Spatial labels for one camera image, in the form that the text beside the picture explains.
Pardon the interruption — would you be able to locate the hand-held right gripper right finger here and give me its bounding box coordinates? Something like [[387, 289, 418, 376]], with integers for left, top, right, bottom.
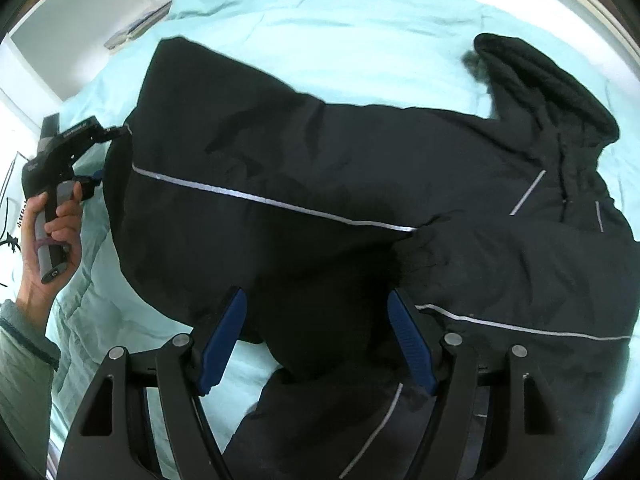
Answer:
[[387, 287, 583, 480]]

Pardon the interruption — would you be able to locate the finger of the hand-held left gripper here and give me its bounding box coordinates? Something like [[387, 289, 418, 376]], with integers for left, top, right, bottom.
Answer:
[[74, 172, 105, 202], [99, 124, 133, 145]]

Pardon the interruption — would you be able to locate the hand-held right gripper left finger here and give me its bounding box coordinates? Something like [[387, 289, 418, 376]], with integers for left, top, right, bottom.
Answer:
[[57, 286, 248, 480]]

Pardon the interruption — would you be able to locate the black jacket with reflective stripes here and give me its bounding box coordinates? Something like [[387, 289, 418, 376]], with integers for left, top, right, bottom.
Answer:
[[102, 32, 636, 480]]

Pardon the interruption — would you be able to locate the person's left forearm green sleeve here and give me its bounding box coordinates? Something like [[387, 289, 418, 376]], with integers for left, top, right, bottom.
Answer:
[[0, 290, 62, 446]]

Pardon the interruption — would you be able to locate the person's left hand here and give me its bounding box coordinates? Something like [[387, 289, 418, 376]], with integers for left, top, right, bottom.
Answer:
[[15, 180, 85, 311]]

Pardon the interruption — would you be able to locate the row of books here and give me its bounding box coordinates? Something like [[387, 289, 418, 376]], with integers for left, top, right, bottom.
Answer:
[[106, 1, 174, 54]]

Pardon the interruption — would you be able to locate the white shelf unit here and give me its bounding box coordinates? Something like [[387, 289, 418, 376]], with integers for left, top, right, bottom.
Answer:
[[7, 0, 177, 107]]

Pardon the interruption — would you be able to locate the light blue bed blanket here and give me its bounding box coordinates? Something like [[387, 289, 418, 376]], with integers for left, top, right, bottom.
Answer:
[[47, 0, 640, 480]]

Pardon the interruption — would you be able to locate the brown wooden frame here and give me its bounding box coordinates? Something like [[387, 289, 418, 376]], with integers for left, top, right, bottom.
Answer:
[[527, 0, 640, 68]]

